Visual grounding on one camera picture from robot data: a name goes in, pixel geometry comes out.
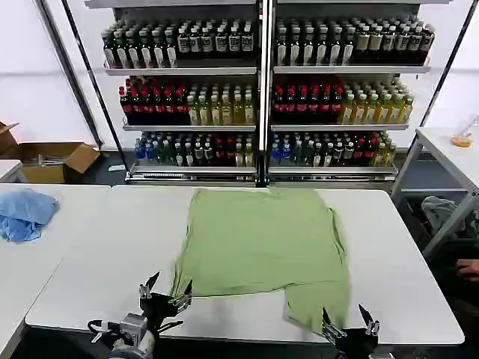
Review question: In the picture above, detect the metal shelf with bottles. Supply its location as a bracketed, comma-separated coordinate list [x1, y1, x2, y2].
[84, 0, 437, 187]

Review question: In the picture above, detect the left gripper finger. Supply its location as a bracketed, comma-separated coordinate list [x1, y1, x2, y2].
[138, 271, 161, 301]
[167, 279, 194, 313]

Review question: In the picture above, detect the black looped wrist cable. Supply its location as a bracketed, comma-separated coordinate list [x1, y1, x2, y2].
[87, 318, 121, 343]

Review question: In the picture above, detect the cardboard flap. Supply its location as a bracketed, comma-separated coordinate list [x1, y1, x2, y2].
[0, 120, 20, 151]

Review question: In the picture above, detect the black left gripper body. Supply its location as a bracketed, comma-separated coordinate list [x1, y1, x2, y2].
[140, 292, 181, 331]

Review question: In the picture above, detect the crumpled grey cloth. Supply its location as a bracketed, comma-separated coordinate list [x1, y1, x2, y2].
[421, 195, 479, 237]

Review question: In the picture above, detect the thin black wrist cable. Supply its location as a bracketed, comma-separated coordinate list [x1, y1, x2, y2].
[156, 319, 185, 334]

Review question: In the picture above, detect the orange plastic bag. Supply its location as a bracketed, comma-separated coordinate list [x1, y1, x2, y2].
[450, 114, 479, 147]

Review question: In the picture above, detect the open cardboard box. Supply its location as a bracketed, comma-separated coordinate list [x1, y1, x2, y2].
[0, 141, 101, 184]

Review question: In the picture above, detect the white side table grey frame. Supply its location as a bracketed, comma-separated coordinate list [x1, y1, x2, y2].
[391, 126, 479, 263]

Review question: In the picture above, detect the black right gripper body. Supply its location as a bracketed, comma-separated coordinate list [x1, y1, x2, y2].
[334, 327, 394, 359]

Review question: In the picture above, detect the dark slanted tent pole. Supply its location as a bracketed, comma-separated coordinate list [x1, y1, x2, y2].
[38, 0, 104, 147]
[418, 0, 479, 128]
[61, 0, 132, 179]

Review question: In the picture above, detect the person's hand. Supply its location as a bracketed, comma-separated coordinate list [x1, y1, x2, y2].
[455, 258, 479, 282]

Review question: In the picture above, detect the crumpled blue cloth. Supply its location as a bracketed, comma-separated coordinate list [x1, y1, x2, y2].
[0, 188, 60, 244]

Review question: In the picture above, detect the small white table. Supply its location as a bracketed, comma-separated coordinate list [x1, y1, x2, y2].
[0, 159, 24, 183]

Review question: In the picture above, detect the green shirt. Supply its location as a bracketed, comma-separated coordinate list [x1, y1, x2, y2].
[168, 188, 353, 337]

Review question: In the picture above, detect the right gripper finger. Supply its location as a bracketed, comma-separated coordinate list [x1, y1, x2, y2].
[357, 303, 382, 336]
[320, 307, 347, 343]

